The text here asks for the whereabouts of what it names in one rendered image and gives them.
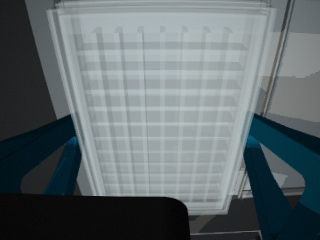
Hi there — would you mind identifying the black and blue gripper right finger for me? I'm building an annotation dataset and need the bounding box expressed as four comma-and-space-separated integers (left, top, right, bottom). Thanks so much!
243, 113, 320, 240

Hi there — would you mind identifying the grey drawer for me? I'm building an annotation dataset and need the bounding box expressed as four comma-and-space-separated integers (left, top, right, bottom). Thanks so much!
0, 0, 320, 240

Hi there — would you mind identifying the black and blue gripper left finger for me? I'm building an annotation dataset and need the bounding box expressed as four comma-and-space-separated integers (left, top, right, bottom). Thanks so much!
0, 114, 82, 195

